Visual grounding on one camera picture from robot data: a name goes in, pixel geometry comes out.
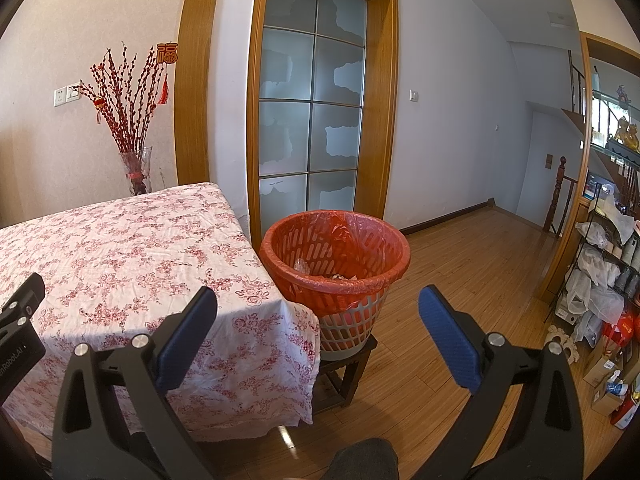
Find wooden stair railing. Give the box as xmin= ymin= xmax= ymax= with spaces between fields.
xmin=542 ymin=156 xmax=577 ymax=238

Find frosted glass door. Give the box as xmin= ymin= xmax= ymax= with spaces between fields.
xmin=258 ymin=0 xmax=367 ymax=230

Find small wooden stool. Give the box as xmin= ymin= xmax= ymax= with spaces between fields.
xmin=312 ymin=335 xmax=378 ymax=414

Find metal storage rack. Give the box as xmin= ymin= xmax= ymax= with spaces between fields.
xmin=552 ymin=182 xmax=639 ymax=348

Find dark clothed knee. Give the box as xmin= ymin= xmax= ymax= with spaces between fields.
xmin=321 ymin=438 xmax=399 ymax=480

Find red berry branches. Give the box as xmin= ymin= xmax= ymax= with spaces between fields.
xmin=72 ymin=44 xmax=166 ymax=155

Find glass vase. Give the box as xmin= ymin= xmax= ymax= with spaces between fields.
xmin=120 ymin=146 xmax=152 ymax=196

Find white slippers pair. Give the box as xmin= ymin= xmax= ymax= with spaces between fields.
xmin=544 ymin=325 xmax=580 ymax=365

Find orange lined laundry basket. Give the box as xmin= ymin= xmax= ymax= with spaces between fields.
xmin=259 ymin=210 xmax=410 ymax=361

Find white wall socket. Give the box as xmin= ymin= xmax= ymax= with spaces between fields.
xmin=53 ymin=82 xmax=80 ymax=107

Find floral pink tablecloth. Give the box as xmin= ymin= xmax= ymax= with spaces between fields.
xmin=1 ymin=183 xmax=320 ymax=441

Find red hanging ornament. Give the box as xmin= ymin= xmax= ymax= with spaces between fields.
xmin=156 ymin=42 xmax=178 ymax=105

